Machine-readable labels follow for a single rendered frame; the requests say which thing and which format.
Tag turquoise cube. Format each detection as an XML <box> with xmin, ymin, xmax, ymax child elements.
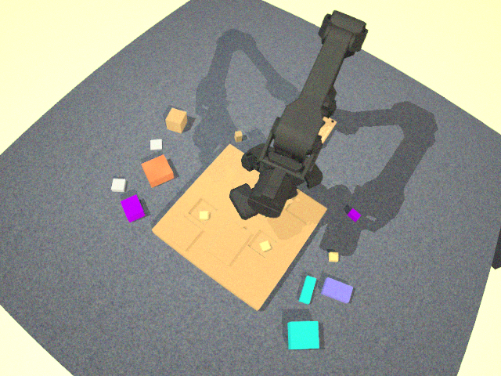
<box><xmin>287</xmin><ymin>321</ymin><xmax>319</xmax><ymax>349</ymax></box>

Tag turquoise rectangular block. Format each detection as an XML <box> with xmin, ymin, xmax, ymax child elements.
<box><xmin>299</xmin><ymin>276</ymin><xmax>316</xmax><ymax>304</ymax></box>

